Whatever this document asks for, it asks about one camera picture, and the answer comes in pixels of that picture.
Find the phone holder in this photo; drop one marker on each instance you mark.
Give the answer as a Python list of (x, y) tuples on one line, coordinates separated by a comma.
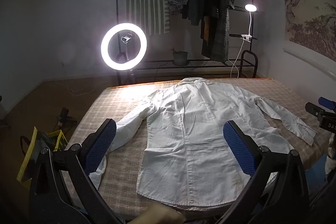
[(126, 38)]

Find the tan cloth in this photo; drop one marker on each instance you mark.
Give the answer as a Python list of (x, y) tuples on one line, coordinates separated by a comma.
[(157, 216)]

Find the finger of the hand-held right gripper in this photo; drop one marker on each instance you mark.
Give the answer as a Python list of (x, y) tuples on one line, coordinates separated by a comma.
[(327, 103)]

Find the grey plaid coat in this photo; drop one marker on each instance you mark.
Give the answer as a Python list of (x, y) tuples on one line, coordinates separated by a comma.
[(221, 29)]

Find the white clip lamp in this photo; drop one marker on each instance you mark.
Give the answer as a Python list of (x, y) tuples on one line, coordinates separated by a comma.
[(250, 7)]

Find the black folded tripod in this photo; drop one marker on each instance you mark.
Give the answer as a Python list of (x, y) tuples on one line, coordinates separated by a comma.
[(64, 119)]

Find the orange garment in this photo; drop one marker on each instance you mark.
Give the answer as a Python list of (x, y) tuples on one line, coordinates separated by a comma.
[(205, 28)]

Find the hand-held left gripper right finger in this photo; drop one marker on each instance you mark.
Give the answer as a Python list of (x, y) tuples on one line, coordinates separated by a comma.
[(240, 148)]

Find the black metal clothes rack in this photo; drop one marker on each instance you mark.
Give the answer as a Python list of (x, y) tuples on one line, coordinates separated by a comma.
[(157, 64)]

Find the beige plaid bed mat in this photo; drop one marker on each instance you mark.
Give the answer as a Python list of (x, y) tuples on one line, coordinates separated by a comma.
[(123, 98)]

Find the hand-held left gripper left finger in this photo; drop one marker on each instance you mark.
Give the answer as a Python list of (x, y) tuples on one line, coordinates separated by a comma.
[(103, 140)]

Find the white long-sleeved shirt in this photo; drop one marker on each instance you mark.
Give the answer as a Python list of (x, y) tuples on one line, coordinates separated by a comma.
[(189, 134)]

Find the potted plant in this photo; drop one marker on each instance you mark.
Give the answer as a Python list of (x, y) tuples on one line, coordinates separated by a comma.
[(180, 57)]

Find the landscape wall mural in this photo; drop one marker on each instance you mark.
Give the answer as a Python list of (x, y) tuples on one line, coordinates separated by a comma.
[(309, 11)]

